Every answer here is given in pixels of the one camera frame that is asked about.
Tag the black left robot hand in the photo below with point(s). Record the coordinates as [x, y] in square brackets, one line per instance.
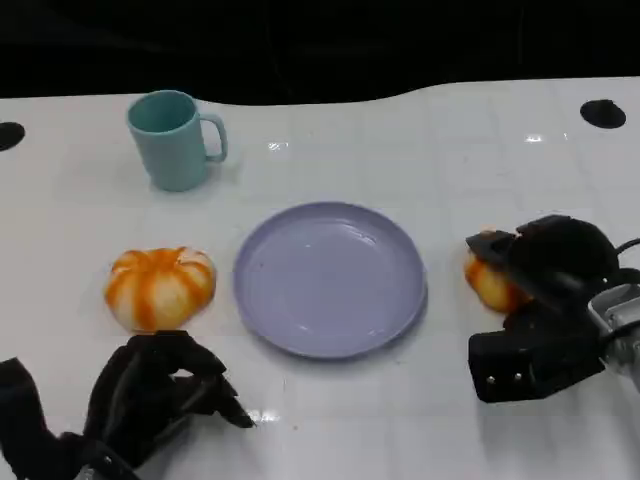
[145, 395]

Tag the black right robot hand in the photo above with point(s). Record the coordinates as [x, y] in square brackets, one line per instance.
[565, 260]

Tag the orange and white bread roll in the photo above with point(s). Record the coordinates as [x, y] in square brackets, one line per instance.
[492, 287]
[160, 290]

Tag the black table grommet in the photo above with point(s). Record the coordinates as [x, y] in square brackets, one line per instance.
[10, 136]
[602, 114]

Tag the lilac plate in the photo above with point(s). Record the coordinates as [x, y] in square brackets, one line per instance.
[330, 280]

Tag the pale green mug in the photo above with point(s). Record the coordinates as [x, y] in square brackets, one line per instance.
[167, 150]

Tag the black backdrop cloth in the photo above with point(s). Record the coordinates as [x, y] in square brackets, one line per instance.
[320, 45]

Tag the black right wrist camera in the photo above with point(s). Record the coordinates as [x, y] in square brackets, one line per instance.
[535, 365]

